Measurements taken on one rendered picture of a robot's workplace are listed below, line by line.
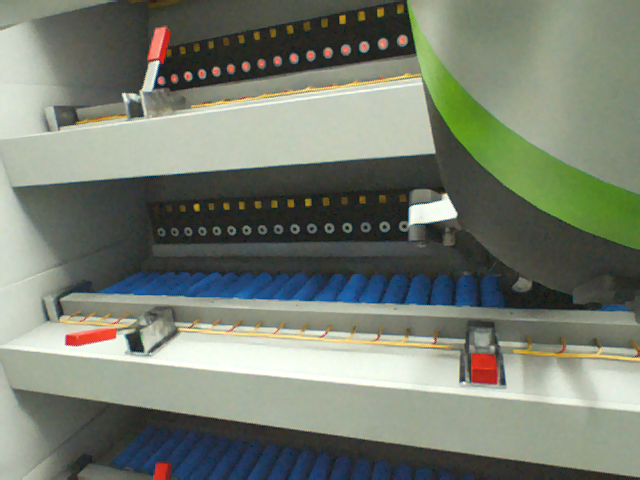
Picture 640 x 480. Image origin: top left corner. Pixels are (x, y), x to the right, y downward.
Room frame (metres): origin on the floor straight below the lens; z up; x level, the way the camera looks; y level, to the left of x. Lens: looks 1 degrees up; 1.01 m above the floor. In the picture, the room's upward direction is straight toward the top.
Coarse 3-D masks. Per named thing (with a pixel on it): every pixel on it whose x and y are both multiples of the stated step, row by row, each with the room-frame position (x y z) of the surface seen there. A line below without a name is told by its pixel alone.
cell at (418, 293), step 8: (416, 280) 0.39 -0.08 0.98; (424, 280) 0.39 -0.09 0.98; (416, 288) 0.37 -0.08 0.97; (424, 288) 0.38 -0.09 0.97; (408, 296) 0.36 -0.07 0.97; (416, 296) 0.36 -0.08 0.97; (424, 296) 0.36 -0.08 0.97; (408, 304) 0.35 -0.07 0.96; (416, 304) 0.35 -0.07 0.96; (424, 304) 0.35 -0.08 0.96
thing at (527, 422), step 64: (128, 256) 0.55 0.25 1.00; (192, 256) 0.53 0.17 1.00; (256, 256) 0.50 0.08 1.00; (0, 320) 0.40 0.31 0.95; (64, 384) 0.38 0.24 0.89; (128, 384) 0.35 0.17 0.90; (192, 384) 0.33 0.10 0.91; (256, 384) 0.31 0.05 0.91; (320, 384) 0.29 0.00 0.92; (384, 384) 0.28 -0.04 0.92; (448, 384) 0.27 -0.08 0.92; (512, 384) 0.26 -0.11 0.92; (576, 384) 0.26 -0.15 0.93; (448, 448) 0.28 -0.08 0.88; (512, 448) 0.26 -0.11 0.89; (576, 448) 0.25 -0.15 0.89
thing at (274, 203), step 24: (336, 192) 0.46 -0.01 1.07; (360, 192) 0.45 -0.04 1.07; (384, 192) 0.44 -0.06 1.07; (408, 192) 0.43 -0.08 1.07; (168, 216) 0.53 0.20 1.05; (192, 216) 0.52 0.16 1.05; (216, 216) 0.51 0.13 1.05; (240, 216) 0.50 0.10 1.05; (264, 216) 0.49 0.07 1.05; (288, 216) 0.48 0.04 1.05; (312, 216) 0.47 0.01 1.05; (336, 216) 0.46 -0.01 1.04; (360, 216) 0.45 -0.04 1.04; (384, 216) 0.45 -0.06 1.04; (168, 240) 0.54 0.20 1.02; (192, 240) 0.53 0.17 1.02; (216, 240) 0.52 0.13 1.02; (240, 240) 0.51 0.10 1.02; (264, 240) 0.50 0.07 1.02; (288, 240) 0.49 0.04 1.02; (312, 240) 0.48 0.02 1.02; (336, 240) 0.47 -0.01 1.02
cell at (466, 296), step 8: (464, 280) 0.38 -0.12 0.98; (472, 280) 0.38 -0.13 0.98; (456, 288) 0.38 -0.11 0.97; (464, 288) 0.36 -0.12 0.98; (472, 288) 0.36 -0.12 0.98; (456, 296) 0.36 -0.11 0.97; (464, 296) 0.35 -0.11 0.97; (472, 296) 0.35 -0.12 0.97; (456, 304) 0.34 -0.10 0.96; (464, 304) 0.33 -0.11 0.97; (472, 304) 0.33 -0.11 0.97
